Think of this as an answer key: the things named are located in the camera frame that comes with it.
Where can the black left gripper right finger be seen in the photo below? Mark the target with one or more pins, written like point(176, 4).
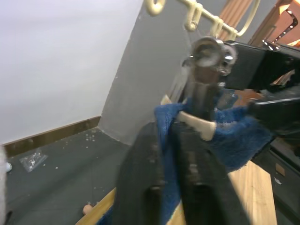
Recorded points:
point(199, 168)

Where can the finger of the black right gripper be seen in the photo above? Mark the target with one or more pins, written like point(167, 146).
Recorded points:
point(279, 112)
point(248, 65)

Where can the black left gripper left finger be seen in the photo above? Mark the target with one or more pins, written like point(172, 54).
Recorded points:
point(138, 168)

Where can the cream plastic clip hanger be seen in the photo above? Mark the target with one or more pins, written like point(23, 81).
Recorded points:
point(152, 12)

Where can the black perforated strip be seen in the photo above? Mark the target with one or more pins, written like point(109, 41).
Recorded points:
point(287, 27)

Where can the round wooden peg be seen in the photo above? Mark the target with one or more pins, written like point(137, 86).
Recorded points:
point(87, 209)

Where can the dark cabinet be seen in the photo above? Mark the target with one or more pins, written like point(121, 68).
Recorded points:
point(287, 187)

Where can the brown wooden baseboard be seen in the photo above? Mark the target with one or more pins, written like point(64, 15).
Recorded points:
point(54, 133)

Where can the clear plastic bag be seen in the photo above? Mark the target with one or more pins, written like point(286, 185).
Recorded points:
point(32, 160)

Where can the orange-brown wooden frame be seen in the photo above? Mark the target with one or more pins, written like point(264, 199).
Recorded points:
point(267, 21)

